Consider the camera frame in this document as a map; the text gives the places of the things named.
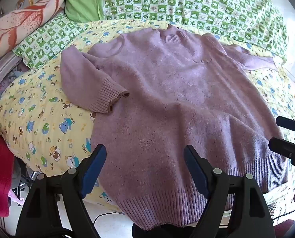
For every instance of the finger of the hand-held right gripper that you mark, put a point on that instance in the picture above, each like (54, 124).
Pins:
(291, 124)
(286, 148)

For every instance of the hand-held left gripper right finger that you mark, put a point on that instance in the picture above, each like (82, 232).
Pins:
(195, 171)

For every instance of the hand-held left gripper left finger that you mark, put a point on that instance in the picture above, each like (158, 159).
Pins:
(93, 171)

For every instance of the purple knit sweater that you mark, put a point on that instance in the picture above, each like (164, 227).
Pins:
(162, 91)

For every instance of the plaid cloth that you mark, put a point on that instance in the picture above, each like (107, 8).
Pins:
(283, 205)

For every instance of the grey metal stand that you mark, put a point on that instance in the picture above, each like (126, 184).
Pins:
(28, 178)

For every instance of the dark cloth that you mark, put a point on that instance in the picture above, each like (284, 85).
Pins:
(162, 231)

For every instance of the yellow animal print blanket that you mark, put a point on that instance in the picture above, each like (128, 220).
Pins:
(38, 119)

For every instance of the pink plastic object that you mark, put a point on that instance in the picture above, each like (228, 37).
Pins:
(17, 198)

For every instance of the maroon cloth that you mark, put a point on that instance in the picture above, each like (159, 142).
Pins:
(284, 229)

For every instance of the striped purple cloth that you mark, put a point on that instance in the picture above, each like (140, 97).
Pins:
(3, 69)

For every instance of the green checkered pillow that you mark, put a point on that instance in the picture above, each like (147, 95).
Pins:
(45, 42)

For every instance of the green checkered quilt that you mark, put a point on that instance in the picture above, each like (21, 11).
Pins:
(211, 7)

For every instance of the orange floral pillow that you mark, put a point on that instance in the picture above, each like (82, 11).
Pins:
(21, 22)

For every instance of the plain green pillow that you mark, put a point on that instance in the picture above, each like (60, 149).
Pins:
(83, 2)

